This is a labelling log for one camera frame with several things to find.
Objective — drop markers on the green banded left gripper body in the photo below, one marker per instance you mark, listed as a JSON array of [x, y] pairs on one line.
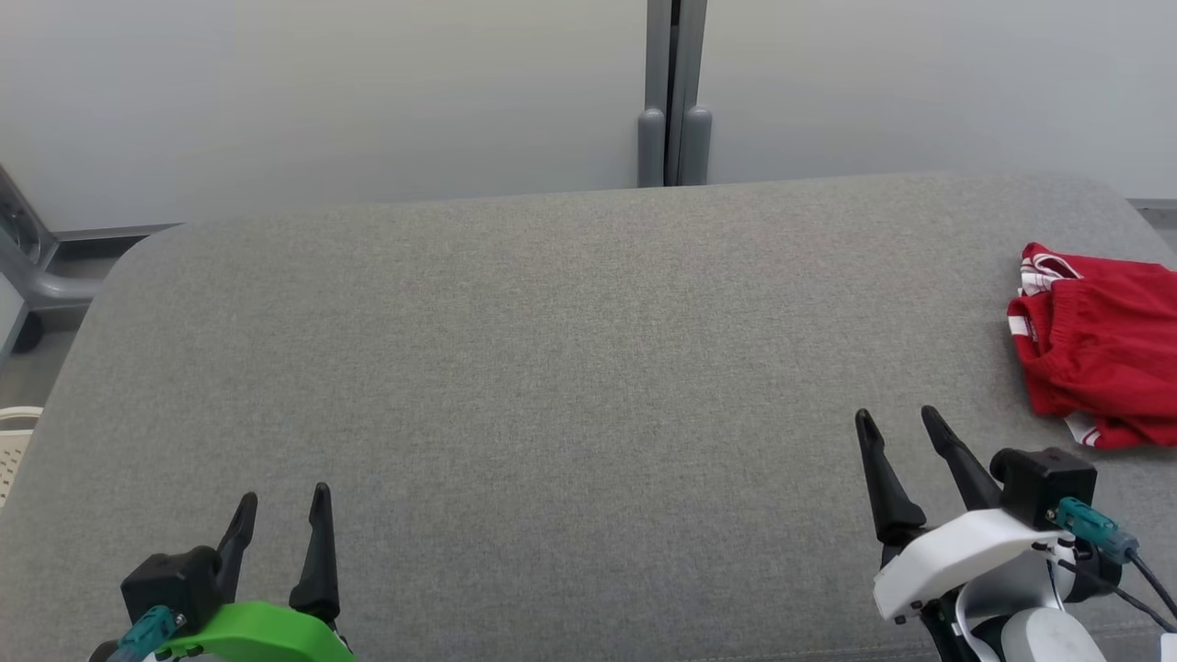
[[267, 634]]

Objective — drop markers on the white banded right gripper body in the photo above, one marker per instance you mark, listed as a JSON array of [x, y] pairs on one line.
[[956, 556]]

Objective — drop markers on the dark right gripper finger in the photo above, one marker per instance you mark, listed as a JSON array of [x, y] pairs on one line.
[[965, 469], [887, 496]]

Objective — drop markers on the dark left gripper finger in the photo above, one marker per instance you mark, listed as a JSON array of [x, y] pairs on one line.
[[239, 542], [318, 561]]

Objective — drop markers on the red jersey top striped trim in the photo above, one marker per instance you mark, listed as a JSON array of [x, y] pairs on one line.
[[1044, 267]]

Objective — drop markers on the white plastic laundry basket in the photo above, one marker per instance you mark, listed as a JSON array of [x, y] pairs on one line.
[[14, 450]]

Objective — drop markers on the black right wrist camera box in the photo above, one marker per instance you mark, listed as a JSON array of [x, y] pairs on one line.
[[1044, 483]]

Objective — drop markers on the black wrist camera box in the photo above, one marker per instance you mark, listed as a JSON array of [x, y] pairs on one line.
[[170, 584], [1044, 483]]

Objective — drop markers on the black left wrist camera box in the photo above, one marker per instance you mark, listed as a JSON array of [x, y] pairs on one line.
[[170, 584]]

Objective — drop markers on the grey metal cart frame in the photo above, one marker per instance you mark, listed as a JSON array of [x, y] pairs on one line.
[[55, 285]]

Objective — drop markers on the grey rounded post foot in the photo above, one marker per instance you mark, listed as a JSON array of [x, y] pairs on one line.
[[697, 145], [651, 147]]

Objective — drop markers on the grey vertical partition post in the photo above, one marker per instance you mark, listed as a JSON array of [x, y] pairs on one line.
[[676, 74]]

